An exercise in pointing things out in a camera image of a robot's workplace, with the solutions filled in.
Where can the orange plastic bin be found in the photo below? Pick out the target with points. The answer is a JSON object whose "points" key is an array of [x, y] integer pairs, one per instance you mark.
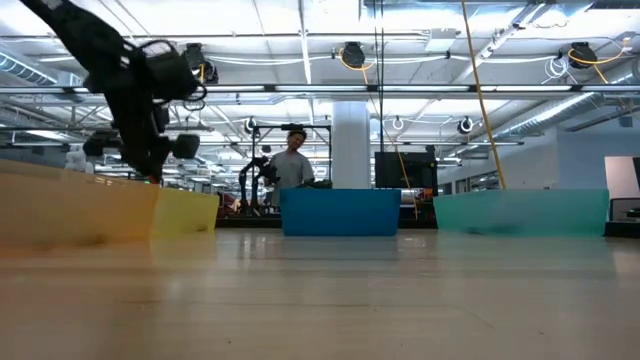
{"points": [[75, 210]]}

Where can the white building column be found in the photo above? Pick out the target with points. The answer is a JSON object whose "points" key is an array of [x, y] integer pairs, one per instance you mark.
{"points": [[350, 150]]}

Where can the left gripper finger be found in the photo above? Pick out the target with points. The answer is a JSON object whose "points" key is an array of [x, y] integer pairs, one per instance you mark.
{"points": [[161, 157], [136, 160]]}

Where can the teal plastic bin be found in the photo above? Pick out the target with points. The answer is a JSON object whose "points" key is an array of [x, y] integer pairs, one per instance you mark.
{"points": [[520, 212]]}

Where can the yellow plastic bin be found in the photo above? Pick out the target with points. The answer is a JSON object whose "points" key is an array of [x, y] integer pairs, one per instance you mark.
{"points": [[187, 212]]}

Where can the white figure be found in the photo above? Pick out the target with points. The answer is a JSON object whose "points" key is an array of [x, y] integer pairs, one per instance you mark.
{"points": [[75, 161]]}

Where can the blue plastic bin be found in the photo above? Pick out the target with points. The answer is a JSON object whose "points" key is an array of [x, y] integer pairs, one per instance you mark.
{"points": [[340, 212]]}

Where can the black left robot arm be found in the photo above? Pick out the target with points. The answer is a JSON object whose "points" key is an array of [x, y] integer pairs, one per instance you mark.
{"points": [[80, 35]]}

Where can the person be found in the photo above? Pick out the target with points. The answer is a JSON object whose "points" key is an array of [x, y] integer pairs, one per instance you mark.
{"points": [[292, 170]]}

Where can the black background robot arm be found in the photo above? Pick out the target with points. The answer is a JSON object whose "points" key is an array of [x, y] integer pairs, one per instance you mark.
{"points": [[255, 175]]}

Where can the black box-shaped equipment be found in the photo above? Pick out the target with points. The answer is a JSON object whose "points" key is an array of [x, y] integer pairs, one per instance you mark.
{"points": [[400, 170]]}

